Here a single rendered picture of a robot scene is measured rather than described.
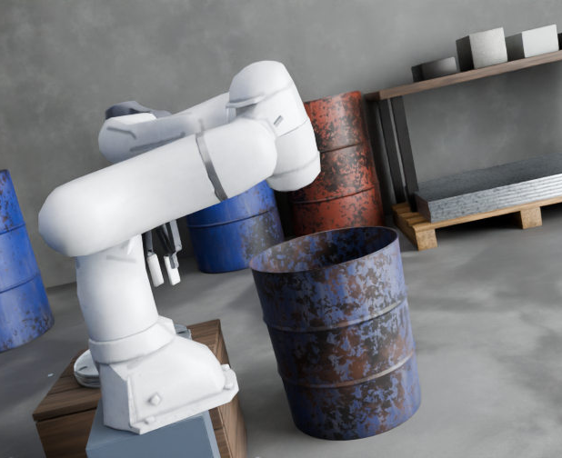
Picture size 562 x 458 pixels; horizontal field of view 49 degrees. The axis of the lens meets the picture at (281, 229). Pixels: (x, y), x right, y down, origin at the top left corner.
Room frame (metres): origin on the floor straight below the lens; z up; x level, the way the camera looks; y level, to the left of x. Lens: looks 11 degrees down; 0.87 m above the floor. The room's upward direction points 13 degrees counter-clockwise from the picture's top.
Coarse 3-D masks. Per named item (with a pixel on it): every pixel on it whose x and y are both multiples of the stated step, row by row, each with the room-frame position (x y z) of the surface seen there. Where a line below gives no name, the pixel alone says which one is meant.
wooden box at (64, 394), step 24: (192, 336) 1.55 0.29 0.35; (216, 336) 1.52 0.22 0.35; (72, 360) 1.57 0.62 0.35; (72, 384) 1.39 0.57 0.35; (48, 408) 1.28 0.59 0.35; (72, 408) 1.27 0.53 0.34; (216, 408) 1.27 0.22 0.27; (240, 408) 1.62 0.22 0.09; (48, 432) 1.27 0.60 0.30; (72, 432) 1.27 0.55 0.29; (216, 432) 1.27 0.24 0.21; (240, 432) 1.51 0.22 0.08; (48, 456) 1.27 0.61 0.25; (72, 456) 1.27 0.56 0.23; (240, 456) 1.40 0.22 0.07
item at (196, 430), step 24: (96, 408) 1.00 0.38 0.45; (96, 432) 0.90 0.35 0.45; (120, 432) 0.88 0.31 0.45; (168, 432) 0.87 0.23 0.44; (192, 432) 0.87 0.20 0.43; (96, 456) 0.86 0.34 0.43; (120, 456) 0.86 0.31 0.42; (144, 456) 0.86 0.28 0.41; (168, 456) 0.87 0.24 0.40; (192, 456) 0.87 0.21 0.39; (216, 456) 0.95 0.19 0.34
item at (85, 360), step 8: (176, 328) 1.56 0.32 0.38; (184, 328) 1.54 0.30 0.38; (184, 336) 1.48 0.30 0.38; (88, 352) 1.52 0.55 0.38; (80, 360) 1.48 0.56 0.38; (88, 360) 1.46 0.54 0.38; (80, 368) 1.42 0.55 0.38; (88, 368) 1.40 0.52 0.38; (88, 376) 1.35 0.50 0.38; (96, 376) 1.33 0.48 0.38
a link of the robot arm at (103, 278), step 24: (96, 264) 0.95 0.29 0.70; (120, 264) 0.95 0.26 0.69; (144, 264) 0.96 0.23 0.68; (96, 288) 0.91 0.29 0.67; (120, 288) 0.91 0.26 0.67; (144, 288) 0.94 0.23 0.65; (96, 312) 0.90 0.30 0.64; (120, 312) 0.90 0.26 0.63; (144, 312) 0.92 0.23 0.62; (96, 336) 0.91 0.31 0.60; (120, 336) 0.90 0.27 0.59
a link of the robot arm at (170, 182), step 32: (128, 160) 0.93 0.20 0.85; (160, 160) 0.91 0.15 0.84; (192, 160) 0.90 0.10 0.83; (64, 192) 0.85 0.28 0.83; (96, 192) 0.86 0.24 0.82; (128, 192) 0.88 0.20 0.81; (160, 192) 0.90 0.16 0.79; (192, 192) 0.90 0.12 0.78; (64, 224) 0.83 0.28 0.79; (96, 224) 0.84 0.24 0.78; (128, 224) 0.88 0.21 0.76; (160, 224) 0.94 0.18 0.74
